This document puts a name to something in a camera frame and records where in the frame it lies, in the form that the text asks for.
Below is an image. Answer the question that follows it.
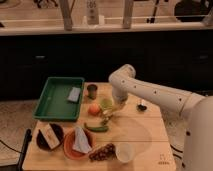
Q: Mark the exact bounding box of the orange bowl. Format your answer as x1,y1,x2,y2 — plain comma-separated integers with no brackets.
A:
63,130,95,160

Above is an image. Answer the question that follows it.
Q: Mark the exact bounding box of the black cable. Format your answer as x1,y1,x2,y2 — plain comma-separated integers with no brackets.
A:
170,144,184,171
0,139,22,155

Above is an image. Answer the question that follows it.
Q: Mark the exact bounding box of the dark brown bowl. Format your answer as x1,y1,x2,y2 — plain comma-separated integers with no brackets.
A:
36,123,64,151

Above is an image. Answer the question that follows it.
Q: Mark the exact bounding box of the light blue cloth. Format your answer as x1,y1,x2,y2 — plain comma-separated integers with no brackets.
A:
73,126,92,154

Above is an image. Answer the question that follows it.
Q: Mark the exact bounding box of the orange fruit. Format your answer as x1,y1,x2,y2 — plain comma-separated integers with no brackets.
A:
88,103,101,116

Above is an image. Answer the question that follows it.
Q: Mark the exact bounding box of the dark metal cup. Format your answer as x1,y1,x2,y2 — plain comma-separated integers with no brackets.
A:
87,84,98,100

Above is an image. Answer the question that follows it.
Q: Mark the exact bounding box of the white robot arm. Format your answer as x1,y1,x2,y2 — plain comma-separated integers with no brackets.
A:
108,64,213,171

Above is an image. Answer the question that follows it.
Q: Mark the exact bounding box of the green plastic cup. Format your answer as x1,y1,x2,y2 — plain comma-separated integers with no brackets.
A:
100,99,113,110

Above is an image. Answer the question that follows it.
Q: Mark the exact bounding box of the black cable right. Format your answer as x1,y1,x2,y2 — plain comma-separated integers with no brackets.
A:
170,144,184,171

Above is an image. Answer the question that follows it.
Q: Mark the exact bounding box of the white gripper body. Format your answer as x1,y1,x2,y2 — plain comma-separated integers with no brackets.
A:
112,91,128,110

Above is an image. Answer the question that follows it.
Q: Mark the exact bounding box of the green plastic tray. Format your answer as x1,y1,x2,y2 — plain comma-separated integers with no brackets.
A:
34,77,84,122

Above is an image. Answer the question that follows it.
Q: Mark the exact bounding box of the black cable left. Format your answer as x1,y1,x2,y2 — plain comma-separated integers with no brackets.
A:
0,139,22,155

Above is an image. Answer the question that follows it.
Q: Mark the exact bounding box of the black post left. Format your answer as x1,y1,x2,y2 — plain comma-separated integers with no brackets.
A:
17,129,32,171

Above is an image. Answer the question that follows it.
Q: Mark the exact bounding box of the white bowl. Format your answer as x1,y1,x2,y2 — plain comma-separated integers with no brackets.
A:
115,142,134,163

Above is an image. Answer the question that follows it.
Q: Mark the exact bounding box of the green cucumber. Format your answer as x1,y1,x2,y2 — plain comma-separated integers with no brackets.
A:
84,123,109,133

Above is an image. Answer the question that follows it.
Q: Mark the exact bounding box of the yellow banana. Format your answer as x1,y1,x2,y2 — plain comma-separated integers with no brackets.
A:
102,105,120,117

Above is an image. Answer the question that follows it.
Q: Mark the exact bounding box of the purple grape bunch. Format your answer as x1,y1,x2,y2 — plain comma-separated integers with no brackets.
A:
89,143,115,162

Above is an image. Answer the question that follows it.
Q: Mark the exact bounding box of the white black box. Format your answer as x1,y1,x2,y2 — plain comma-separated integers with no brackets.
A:
41,124,60,149

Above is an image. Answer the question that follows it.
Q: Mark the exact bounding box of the grey blue sponge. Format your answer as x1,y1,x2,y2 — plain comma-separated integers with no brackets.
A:
68,87,81,102

